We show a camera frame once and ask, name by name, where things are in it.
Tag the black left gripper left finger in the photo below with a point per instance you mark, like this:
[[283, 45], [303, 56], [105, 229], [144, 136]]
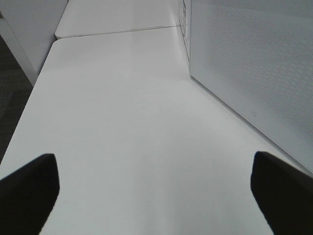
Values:
[[28, 195]]

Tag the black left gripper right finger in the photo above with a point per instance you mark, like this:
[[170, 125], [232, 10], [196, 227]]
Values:
[[284, 195]]

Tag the white microwave door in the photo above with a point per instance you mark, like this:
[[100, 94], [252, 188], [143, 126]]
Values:
[[257, 57]]

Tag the white microwave oven body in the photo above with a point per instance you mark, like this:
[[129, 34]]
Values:
[[184, 22]]

